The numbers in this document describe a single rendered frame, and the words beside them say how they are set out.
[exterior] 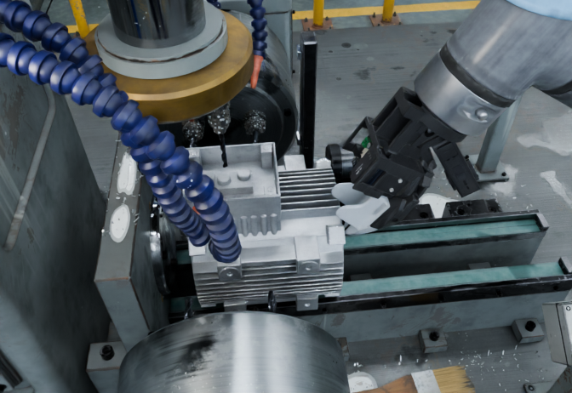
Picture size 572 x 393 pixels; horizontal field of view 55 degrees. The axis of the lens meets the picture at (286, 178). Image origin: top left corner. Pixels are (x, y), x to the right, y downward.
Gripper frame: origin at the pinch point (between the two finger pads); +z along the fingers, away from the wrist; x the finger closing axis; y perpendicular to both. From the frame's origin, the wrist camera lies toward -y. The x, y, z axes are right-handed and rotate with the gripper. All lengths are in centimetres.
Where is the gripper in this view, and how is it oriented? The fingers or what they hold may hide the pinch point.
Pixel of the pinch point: (355, 226)
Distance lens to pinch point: 71.6
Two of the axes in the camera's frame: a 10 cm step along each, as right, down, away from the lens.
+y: -8.7, -2.8, -4.1
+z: -4.9, 6.5, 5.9
